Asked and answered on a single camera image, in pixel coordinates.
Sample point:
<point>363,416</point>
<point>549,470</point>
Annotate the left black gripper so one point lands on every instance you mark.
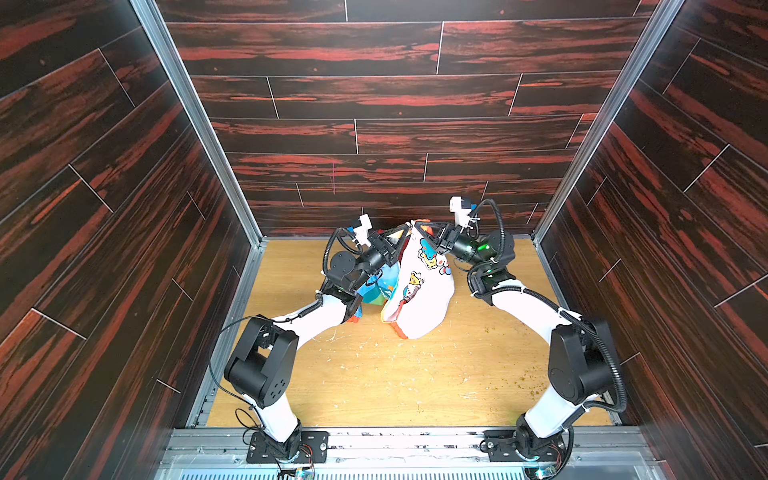
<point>388,249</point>

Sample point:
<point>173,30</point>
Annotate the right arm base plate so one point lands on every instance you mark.
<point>511,446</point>

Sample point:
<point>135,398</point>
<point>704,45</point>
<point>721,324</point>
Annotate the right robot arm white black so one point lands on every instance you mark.
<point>583,367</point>

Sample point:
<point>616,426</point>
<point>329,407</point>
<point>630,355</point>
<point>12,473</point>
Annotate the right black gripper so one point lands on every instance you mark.
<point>440,239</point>

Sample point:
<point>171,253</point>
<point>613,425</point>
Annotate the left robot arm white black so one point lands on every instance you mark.
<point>262,362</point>

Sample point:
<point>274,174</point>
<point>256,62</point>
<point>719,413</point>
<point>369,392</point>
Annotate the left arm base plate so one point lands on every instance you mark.
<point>302,446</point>

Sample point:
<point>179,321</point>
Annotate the aluminium front rail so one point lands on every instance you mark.
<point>406,453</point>

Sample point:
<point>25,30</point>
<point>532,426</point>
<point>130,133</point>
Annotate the white orange kids jacket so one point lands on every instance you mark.
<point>416,291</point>

